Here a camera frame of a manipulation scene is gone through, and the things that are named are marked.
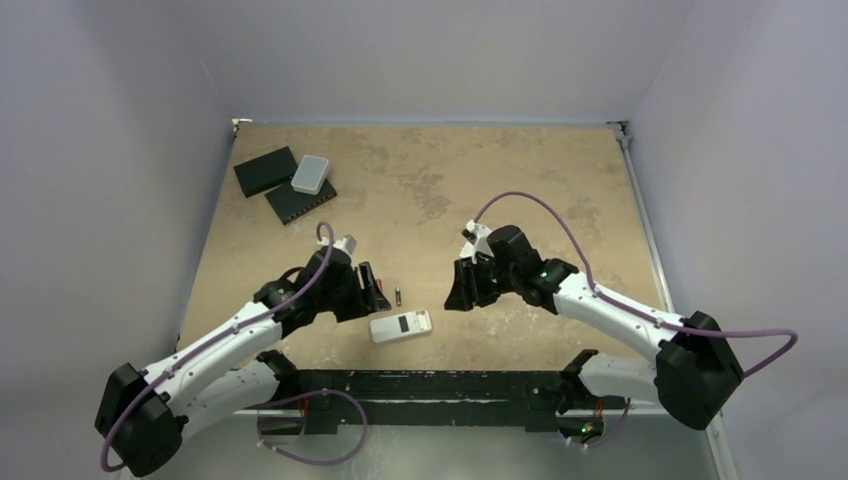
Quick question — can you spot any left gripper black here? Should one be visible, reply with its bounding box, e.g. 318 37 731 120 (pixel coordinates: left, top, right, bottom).
317 262 388 322

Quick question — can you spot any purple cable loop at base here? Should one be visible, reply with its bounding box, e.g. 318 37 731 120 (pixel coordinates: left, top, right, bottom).
256 388 370 466

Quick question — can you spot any translucent grey plastic case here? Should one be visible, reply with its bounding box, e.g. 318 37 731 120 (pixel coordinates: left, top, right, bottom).
290 155 330 195

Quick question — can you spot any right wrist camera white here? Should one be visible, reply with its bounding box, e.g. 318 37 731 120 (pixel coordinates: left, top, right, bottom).
459 220 493 263

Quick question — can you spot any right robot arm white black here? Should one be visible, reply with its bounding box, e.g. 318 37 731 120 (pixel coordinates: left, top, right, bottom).
444 222 744 430

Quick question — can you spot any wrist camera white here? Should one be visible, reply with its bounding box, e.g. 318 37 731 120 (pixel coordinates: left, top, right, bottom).
333 235 357 258
459 220 493 263

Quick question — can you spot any black box with slots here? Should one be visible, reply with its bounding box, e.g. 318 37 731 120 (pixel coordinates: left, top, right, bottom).
265 181 337 225

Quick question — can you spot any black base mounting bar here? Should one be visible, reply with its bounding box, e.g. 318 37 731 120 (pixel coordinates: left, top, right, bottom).
274 370 625 434

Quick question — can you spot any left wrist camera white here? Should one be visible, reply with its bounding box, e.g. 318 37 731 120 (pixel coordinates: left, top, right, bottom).
333 235 357 258

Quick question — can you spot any black box upper left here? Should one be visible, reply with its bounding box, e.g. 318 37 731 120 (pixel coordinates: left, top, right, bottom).
233 146 298 198

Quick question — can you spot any white red remote control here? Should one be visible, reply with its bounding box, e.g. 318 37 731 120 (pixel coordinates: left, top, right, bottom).
369 310 433 344

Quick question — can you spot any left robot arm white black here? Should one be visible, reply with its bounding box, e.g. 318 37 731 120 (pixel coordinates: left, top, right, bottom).
94 241 388 477

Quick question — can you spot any aluminium frame rail right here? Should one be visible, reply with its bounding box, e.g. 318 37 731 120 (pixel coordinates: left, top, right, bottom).
609 121 723 415

